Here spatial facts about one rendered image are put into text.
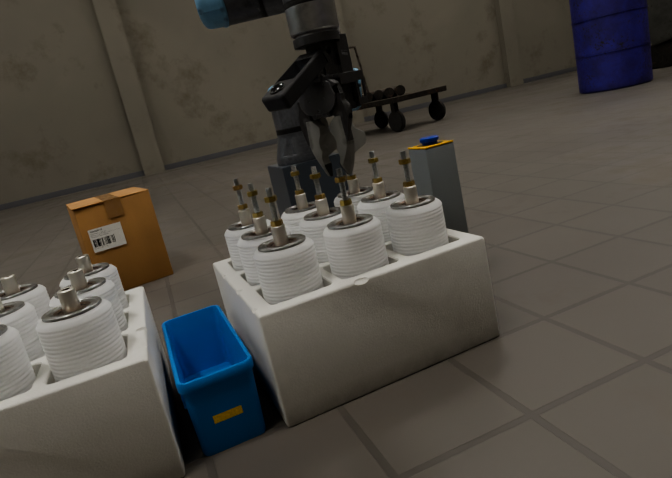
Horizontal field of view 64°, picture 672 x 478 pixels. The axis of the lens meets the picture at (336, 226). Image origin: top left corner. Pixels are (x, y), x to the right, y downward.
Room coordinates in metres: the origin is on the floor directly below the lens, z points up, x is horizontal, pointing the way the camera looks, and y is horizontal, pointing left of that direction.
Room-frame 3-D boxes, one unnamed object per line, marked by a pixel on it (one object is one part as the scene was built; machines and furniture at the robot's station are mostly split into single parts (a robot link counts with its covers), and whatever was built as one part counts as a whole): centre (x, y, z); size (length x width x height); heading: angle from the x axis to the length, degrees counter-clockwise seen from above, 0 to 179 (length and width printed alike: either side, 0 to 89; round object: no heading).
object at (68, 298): (0.69, 0.37, 0.26); 0.02 x 0.02 x 0.03
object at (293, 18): (0.85, -0.03, 0.56); 0.08 x 0.08 x 0.05
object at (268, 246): (0.80, 0.09, 0.25); 0.08 x 0.08 x 0.01
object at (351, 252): (0.84, -0.02, 0.16); 0.10 x 0.10 x 0.18
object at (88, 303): (0.69, 0.37, 0.25); 0.08 x 0.08 x 0.01
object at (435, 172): (1.12, -0.23, 0.16); 0.07 x 0.07 x 0.31; 20
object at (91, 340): (0.69, 0.37, 0.16); 0.10 x 0.10 x 0.18
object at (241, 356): (0.82, 0.26, 0.06); 0.30 x 0.11 x 0.12; 20
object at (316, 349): (0.95, 0.02, 0.09); 0.39 x 0.39 x 0.18; 20
